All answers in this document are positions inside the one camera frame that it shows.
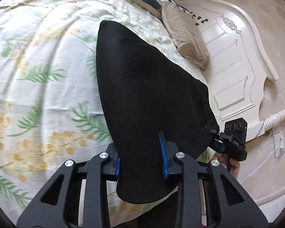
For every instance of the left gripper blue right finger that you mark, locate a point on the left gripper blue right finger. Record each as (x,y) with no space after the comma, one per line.
(164,156)

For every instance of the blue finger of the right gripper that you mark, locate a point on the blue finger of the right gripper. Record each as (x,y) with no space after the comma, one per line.
(214,132)

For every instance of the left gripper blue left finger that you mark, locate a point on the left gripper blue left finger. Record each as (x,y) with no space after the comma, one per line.
(117,167)

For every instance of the black studded pants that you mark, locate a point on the black studded pants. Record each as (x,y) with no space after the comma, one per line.
(144,94)

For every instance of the person right hand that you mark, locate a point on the person right hand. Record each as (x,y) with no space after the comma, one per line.
(232,165)

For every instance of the white carved headboard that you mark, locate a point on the white carved headboard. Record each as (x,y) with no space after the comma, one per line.
(239,64)

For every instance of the beige pillow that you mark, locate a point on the beige pillow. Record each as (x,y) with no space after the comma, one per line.
(182,27)

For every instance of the floral white bed sheet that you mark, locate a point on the floral white bed sheet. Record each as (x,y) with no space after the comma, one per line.
(50,107)

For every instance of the white wall socket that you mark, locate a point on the white wall socket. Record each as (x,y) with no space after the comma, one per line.
(279,148)

